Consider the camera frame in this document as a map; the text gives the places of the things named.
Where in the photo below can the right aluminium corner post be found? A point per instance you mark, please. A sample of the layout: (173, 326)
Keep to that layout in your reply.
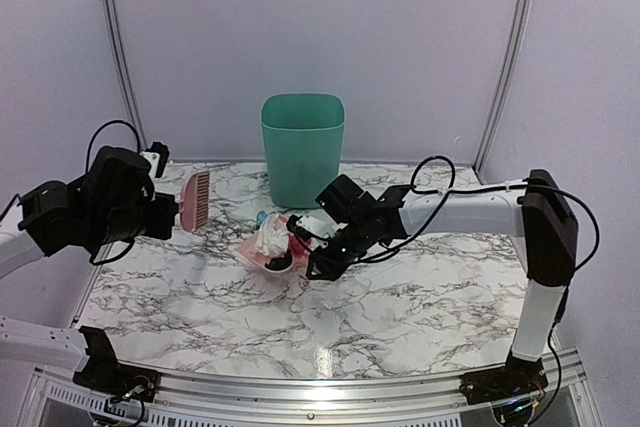
(497, 108)

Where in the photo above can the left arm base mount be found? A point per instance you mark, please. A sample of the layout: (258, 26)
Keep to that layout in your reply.
(103, 372)

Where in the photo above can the aluminium corner post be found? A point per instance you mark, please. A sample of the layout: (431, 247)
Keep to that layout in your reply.
(124, 78)
(497, 108)

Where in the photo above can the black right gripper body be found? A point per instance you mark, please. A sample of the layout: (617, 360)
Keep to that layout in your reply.
(355, 241)

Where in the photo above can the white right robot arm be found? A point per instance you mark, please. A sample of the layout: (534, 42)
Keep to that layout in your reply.
(533, 211)

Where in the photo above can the left aluminium corner post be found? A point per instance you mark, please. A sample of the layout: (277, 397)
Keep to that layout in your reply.
(124, 78)

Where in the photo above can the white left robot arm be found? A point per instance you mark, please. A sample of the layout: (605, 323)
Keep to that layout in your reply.
(40, 224)

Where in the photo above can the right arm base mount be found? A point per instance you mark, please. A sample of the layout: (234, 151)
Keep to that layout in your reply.
(514, 378)

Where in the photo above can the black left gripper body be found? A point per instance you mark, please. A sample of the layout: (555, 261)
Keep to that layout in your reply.
(122, 223)

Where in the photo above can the teal plastic waste bin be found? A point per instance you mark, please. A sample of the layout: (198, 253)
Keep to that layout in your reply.
(303, 139)

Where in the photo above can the pink hand brush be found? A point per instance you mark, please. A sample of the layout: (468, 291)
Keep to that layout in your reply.
(194, 202)

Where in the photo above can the magenta paper scrap upper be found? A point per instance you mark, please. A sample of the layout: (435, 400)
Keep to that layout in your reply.
(297, 248)

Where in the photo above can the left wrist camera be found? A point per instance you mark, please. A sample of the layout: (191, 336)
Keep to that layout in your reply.
(160, 156)

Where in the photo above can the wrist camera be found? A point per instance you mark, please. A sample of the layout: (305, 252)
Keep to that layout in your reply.
(160, 156)
(307, 229)

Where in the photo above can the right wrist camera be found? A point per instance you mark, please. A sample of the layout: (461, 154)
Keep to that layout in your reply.
(307, 229)

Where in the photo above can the black paper scrap centre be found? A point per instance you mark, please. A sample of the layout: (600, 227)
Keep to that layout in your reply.
(279, 264)

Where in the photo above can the aluminium front rail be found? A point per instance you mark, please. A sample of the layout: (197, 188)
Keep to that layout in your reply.
(190, 399)

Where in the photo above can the pink plastic dustpan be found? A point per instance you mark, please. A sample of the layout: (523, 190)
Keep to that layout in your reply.
(248, 251)

